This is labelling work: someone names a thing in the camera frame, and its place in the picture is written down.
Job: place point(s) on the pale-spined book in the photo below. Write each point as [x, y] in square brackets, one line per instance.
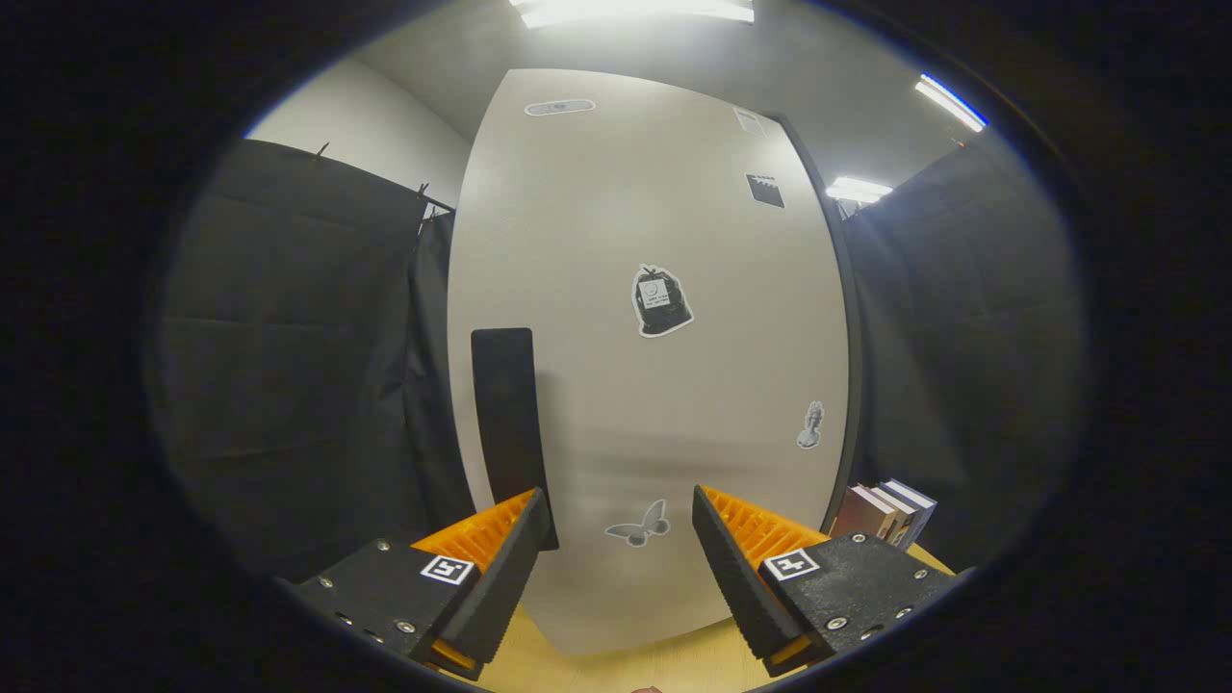
[902, 517]

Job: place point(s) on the black backdrop cloth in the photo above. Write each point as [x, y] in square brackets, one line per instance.
[289, 366]

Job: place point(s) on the blue and white book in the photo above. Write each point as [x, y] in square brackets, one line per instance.
[916, 500]

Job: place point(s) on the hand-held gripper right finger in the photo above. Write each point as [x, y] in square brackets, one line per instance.
[736, 577]

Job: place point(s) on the large ceiling light panel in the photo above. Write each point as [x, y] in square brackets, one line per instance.
[626, 10]

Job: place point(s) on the light grey cabinet door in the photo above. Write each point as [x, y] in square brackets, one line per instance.
[597, 192]

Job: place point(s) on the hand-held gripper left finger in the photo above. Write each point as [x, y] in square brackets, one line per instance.
[510, 577]

